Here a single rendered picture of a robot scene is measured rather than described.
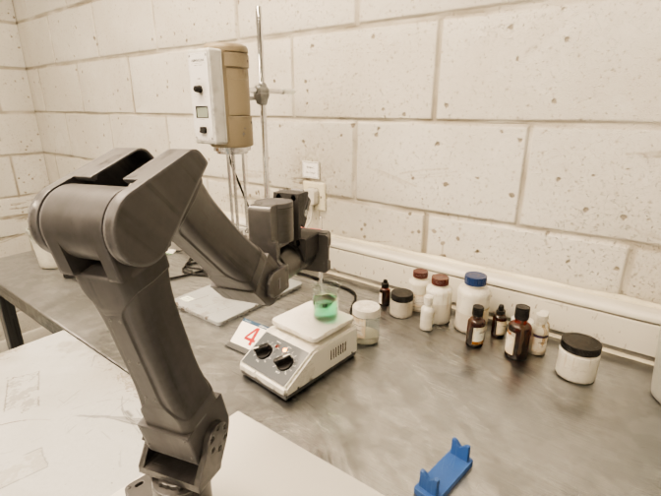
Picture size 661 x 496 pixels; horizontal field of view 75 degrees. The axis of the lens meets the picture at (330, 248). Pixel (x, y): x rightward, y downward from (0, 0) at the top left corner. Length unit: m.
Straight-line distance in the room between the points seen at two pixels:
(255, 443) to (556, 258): 0.73
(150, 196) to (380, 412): 0.54
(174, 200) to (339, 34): 0.94
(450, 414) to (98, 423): 0.57
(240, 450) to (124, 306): 0.36
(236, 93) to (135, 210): 0.72
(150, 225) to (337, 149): 0.94
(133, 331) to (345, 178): 0.93
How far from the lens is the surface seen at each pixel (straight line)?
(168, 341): 0.44
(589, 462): 0.78
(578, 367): 0.92
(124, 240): 0.36
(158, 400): 0.48
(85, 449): 0.79
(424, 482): 0.65
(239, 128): 1.05
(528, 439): 0.78
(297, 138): 1.35
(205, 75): 1.04
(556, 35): 1.04
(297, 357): 0.79
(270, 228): 0.60
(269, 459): 0.68
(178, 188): 0.40
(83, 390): 0.93
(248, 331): 0.95
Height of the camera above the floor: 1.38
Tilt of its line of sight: 18 degrees down
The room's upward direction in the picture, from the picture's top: straight up
